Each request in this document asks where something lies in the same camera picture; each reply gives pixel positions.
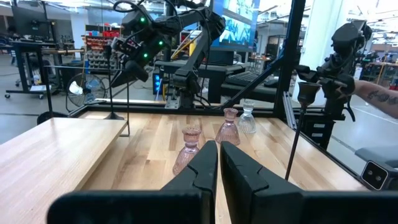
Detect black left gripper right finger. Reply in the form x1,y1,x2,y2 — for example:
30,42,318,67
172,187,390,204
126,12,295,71
220,140,398,224

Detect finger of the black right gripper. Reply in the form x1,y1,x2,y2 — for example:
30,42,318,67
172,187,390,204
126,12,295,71
124,60,149,83
111,72,137,88

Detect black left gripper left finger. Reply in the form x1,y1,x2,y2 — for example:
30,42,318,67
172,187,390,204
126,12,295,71
47,139,218,224

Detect pink ribbed glass candle holder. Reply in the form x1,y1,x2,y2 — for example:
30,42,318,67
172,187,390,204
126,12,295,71
215,108,241,146
172,126,202,177

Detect clear ribbed glass candle holder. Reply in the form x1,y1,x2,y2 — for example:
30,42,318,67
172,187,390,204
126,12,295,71
238,100,257,134

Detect tall black metal candlestick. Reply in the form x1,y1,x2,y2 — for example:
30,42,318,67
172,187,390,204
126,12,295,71
36,63,70,126
104,45,126,121
284,82,323,182

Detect person's forearm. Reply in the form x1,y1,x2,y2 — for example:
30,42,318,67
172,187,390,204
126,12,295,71
353,79,398,119

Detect computer tower with blue lights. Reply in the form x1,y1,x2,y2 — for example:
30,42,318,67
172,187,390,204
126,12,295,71
152,70,163,96

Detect parts bin rack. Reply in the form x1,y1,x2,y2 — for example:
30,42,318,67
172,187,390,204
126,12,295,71
82,24,123,71

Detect black floor fan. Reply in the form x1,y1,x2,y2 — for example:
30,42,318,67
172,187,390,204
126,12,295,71
65,73,107,113

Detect black computer desk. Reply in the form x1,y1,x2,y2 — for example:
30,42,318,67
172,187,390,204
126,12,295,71
154,60,280,104

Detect large blue display screen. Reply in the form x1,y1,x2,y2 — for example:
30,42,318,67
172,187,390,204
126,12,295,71
211,0,261,52

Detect black drawer unit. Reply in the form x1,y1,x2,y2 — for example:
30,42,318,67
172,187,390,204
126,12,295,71
300,118,338,151

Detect black computer keyboard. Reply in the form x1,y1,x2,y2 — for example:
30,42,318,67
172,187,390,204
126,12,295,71
225,71,271,88

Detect dark desk monitor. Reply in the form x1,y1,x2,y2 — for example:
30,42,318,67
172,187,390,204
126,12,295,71
11,4,52,38

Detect black standing desk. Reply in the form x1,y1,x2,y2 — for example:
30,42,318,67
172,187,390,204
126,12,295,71
4,40,62,100

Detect grey padded seat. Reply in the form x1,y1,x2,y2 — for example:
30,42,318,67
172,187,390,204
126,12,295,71
354,145,398,170

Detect person's hand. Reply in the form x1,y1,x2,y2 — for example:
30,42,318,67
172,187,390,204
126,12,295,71
334,81,356,102

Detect white building column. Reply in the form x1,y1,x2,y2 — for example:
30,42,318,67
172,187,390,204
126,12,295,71
292,0,348,105

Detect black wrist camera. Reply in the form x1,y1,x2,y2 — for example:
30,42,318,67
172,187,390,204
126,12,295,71
110,36,141,60

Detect wooden shelf with black frame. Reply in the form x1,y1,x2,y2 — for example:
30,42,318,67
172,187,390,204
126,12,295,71
0,65,131,224

